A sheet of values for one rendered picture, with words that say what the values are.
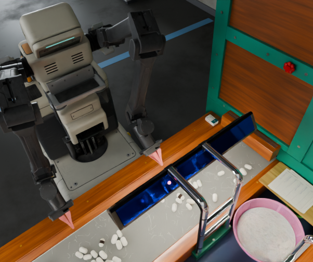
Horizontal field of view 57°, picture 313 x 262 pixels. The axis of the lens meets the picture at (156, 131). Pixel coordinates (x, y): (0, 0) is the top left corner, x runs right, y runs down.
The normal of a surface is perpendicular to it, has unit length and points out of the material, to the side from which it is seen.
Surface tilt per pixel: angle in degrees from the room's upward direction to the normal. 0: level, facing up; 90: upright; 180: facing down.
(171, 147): 0
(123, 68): 0
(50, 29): 42
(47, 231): 0
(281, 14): 90
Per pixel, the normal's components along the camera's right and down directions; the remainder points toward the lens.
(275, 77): -0.79, 0.50
